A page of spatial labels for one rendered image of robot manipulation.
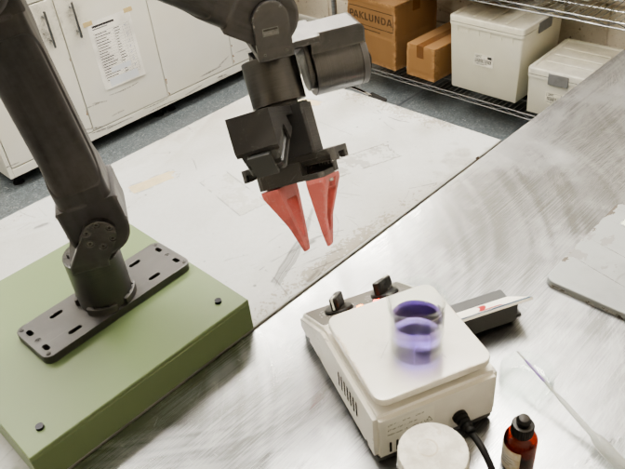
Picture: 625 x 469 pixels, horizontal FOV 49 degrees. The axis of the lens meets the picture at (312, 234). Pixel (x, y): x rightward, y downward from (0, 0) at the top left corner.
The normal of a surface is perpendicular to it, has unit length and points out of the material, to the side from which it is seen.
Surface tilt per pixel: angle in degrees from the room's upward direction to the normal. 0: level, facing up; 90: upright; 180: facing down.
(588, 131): 0
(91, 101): 90
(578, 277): 0
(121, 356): 0
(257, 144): 65
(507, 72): 92
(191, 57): 90
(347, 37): 91
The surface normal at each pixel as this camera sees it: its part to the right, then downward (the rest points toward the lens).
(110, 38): 0.72, 0.37
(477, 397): 0.37, 0.54
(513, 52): -0.69, 0.52
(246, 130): -0.26, 0.21
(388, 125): -0.09, -0.80
